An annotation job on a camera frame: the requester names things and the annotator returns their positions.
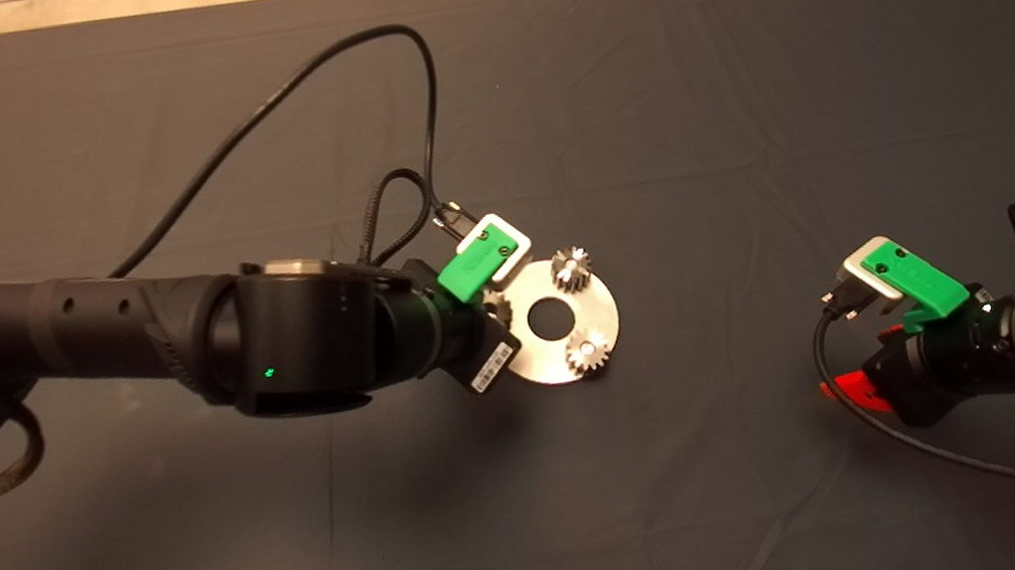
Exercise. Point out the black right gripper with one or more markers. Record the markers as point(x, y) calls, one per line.
point(942, 366)

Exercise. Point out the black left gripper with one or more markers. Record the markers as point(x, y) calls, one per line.
point(471, 341)

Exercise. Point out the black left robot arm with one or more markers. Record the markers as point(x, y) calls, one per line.
point(294, 337)

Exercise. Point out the round metal carrier plate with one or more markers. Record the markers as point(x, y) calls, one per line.
point(559, 363)

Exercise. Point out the green left camera mount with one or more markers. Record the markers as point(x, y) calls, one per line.
point(470, 270)

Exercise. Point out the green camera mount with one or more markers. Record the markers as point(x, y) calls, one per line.
point(929, 277)
point(470, 270)

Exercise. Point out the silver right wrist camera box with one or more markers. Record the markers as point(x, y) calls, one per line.
point(858, 273)

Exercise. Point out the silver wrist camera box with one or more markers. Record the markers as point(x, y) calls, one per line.
point(858, 273)
point(516, 243)

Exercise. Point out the green right camera mount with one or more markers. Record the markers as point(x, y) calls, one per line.
point(929, 277)

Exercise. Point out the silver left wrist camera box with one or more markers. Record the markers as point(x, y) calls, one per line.
point(516, 243)

